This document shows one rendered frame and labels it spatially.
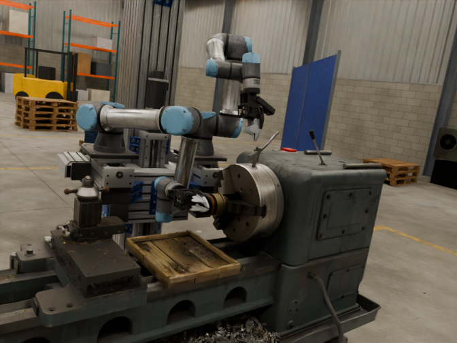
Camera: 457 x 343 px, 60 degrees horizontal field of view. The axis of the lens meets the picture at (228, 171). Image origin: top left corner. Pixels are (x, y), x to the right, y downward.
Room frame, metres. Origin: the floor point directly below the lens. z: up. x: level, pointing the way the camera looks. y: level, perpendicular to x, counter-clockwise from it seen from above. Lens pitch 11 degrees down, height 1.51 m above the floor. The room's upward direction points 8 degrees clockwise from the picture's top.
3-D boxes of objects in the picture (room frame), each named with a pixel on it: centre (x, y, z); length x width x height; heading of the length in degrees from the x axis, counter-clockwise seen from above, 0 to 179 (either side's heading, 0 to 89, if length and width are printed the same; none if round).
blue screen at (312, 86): (8.37, -1.37, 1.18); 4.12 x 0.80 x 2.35; 2
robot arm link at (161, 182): (1.65, 0.26, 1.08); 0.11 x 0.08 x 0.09; 38
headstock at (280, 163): (1.84, -0.38, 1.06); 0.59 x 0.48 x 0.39; 128
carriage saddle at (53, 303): (1.17, 0.45, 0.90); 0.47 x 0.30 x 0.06; 38
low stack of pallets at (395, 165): (9.04, -3.69, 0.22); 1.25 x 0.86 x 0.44; 133
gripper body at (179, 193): (1.52, 0.16, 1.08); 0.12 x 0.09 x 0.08; 38
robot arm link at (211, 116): (2.16, 0.16, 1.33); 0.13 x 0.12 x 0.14; 99
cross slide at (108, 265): (1.21, 0.42, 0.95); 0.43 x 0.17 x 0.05; 38
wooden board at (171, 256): (1.41, 0.14, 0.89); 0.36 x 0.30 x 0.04; 38
